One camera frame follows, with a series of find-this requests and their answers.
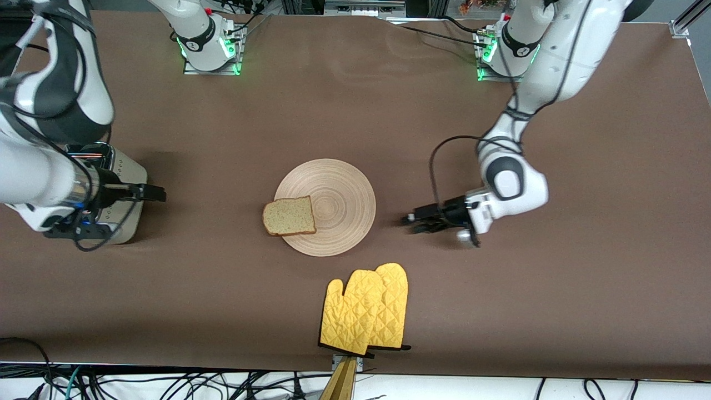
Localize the round wooden plate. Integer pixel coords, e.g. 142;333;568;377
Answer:
273;159;377;257

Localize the brown-crusted bread slice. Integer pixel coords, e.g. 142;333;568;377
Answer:
262;196;317;238

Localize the beige and chrome toaster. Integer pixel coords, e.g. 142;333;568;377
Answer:
64;143;148;246

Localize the yellow quilted oven mitt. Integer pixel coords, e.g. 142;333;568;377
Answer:
319;269;385;357
367;263;412;352

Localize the brown table cover sheet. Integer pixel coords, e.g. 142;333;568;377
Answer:
0;10;711;381

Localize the grey device behind table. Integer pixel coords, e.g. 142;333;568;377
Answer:
324;0;406;16

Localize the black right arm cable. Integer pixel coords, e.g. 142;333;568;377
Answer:
75;200;139;252

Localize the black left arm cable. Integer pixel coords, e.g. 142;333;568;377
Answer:
429;135;524;209

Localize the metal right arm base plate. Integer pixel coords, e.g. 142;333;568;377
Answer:
183;25;243;76

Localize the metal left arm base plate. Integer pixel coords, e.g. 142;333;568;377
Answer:
477;28;528;83

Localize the small metal bracket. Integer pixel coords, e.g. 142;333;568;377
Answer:
332;354;364;372

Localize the black cable to arm base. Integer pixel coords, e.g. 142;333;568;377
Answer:
383;16;490;48

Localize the aluminium frame profile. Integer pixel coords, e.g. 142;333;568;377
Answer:
669;0;711;38

